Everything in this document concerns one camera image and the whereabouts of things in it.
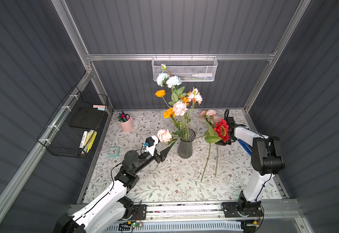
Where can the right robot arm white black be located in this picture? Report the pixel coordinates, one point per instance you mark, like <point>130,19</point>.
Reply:
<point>266,160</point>

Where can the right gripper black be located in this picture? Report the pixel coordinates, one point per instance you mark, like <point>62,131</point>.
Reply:
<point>231,133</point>

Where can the small teal clock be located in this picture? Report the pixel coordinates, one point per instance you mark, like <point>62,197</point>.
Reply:
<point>113,152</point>

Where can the pink peony stem with bud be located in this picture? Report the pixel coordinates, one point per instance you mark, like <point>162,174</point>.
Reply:
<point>210,117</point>

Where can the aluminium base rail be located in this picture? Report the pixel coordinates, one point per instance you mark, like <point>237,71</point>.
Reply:
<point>214,210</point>

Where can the floral table mat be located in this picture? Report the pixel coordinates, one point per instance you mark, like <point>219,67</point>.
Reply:
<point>176,179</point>

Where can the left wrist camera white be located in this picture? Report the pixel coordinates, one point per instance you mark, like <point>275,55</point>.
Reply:
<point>150,146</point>

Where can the dark glass ribbed vase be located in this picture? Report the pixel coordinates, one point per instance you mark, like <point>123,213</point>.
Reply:
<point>185,148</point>

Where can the small pink flower spray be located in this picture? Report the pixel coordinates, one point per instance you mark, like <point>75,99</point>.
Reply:
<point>183,122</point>

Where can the red gerbera flower stem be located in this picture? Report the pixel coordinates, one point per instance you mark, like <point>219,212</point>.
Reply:
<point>223,130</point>

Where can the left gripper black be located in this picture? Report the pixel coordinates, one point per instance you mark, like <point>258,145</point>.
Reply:
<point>160,156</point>

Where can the light blue flower stem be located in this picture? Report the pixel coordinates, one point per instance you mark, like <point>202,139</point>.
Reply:
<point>173,82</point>

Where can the pink pen cup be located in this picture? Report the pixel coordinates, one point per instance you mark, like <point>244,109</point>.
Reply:
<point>125,122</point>

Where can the yellow highlighter in basket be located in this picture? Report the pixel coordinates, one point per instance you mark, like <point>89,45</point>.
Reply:
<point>91,136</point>

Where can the blue stapler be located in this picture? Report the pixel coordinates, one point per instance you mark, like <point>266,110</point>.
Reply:
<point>246,146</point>

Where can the orange flower stem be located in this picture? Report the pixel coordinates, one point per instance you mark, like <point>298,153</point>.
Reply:
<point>166,104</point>

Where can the white marker in mesh basket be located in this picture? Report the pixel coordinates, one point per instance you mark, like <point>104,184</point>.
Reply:
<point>203,76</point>

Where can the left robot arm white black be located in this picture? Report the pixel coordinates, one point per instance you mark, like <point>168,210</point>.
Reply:
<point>113,204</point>

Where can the white mesh wall basket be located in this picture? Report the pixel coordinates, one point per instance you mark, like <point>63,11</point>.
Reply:
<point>184,66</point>

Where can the pale pink peony cluster stem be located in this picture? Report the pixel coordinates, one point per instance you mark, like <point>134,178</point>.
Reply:
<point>217,150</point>

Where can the black wire wall basket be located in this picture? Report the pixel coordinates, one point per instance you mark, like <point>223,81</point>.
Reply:
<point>79,111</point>

